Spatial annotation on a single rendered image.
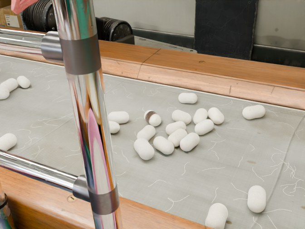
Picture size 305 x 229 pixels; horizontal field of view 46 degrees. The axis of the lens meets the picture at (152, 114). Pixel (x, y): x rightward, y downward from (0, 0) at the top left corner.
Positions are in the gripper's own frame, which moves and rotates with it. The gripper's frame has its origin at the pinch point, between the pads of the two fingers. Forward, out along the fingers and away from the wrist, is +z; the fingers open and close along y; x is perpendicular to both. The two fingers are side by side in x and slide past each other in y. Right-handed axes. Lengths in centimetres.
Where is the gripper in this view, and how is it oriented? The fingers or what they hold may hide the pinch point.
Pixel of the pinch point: (16, 8)
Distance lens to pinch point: 79.4
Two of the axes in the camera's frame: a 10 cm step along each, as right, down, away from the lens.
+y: 8.8, 2.2, -4.2
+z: -3.4, 9.1, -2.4
